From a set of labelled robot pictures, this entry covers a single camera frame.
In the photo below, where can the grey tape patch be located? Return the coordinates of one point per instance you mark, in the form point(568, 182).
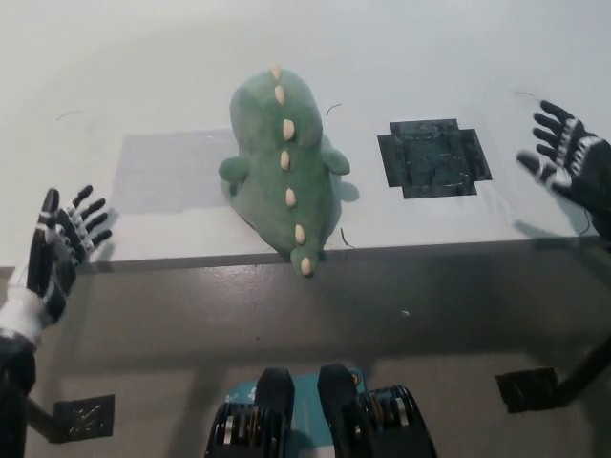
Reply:
point(167, 174)

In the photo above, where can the green plush dinosaur toy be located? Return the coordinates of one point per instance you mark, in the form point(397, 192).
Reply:
point(281, 200)

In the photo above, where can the black teal robot body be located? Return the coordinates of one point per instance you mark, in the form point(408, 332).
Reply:
point(343, 420)

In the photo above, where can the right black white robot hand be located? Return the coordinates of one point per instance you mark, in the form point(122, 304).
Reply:
point(592, 176)

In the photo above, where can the black table leg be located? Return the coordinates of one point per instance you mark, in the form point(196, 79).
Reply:
point(589, 369)
point(43, 420)

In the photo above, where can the black tape patch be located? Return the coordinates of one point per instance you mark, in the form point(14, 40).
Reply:
point(432, 160)

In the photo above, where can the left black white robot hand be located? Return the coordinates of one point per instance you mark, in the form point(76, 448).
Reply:
point(48, 267)

